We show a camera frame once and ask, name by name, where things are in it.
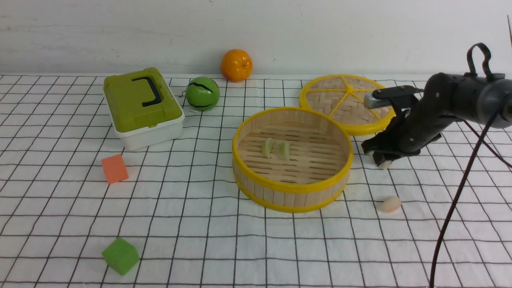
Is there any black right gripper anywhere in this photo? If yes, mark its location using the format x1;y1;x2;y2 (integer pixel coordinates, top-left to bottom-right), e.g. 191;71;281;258
361;73;464;166

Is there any white dumpling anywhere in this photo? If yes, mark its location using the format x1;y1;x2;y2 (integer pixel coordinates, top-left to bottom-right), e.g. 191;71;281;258
376;196;402;214
378;161;392;170

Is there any green dumpling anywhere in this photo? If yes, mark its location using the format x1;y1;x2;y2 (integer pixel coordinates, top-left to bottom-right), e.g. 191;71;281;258
261;138;276;159
276;142;291;161

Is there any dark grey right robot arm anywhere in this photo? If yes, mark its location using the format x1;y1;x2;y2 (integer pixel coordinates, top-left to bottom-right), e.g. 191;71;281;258
362;73;512;166

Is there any bamboo steamer tray yellow rim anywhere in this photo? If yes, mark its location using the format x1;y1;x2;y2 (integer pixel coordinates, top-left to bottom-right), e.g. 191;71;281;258
232;107;354;213

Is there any bamboo steamer lid yellow rim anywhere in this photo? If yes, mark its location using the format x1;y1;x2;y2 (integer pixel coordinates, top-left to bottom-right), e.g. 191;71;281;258
299;74;395;136

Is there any orange toy fruit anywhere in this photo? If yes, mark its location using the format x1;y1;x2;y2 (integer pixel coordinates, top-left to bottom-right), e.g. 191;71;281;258
220;49;254;82

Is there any green watermelon toy ball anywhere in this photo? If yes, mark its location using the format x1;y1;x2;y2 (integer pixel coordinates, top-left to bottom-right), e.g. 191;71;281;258
185;76;220;111

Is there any green lid storage box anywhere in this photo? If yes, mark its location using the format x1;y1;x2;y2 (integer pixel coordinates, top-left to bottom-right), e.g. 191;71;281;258
104;67;185;151

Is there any orange foam cube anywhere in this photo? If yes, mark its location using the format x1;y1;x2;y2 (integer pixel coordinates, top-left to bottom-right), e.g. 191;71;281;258
101;154;129;184

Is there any green foam cube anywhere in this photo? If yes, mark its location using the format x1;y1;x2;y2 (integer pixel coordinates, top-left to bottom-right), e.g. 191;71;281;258
101;237;140;276

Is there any white grid tablecloth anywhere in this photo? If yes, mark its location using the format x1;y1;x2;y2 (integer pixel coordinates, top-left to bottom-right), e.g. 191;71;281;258
0;74;512;288

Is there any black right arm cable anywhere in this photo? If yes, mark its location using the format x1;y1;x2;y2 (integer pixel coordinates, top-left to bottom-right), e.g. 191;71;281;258
429;43;512;288

